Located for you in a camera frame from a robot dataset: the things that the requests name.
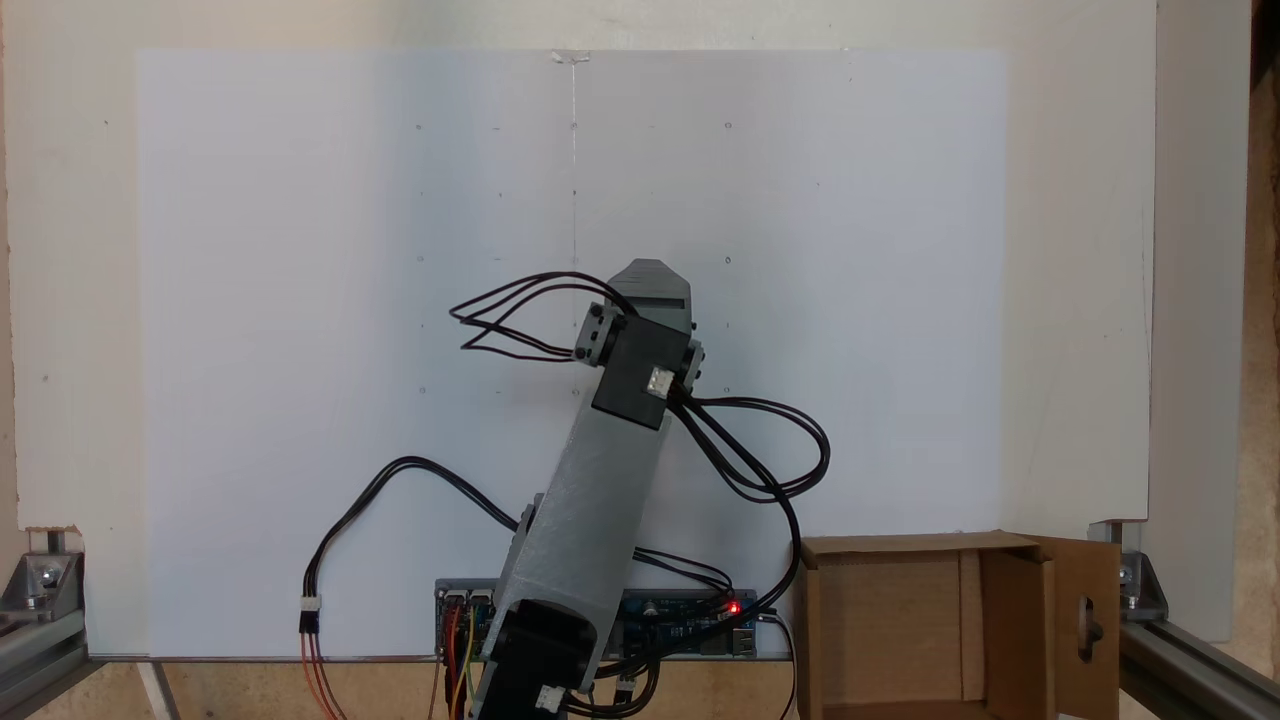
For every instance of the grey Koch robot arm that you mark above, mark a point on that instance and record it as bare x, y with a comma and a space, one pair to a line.
600, 500

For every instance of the clear tape piece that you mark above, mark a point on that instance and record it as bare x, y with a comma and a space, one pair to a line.
571, 57

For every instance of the blue circuit board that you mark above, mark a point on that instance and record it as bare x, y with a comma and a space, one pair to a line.
690, 625

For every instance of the white paper sheet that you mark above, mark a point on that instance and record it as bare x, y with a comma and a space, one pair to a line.
300, 250

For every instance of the green circuit board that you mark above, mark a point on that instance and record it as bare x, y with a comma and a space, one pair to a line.
475, 620

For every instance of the brown cardboard box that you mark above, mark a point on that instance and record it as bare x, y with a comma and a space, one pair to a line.
890, 630

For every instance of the metal corner bracket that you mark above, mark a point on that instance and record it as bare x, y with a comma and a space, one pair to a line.
45, 580
1140, 585

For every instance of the aluminium frame post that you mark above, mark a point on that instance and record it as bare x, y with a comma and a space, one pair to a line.
30, 655
1190, 670

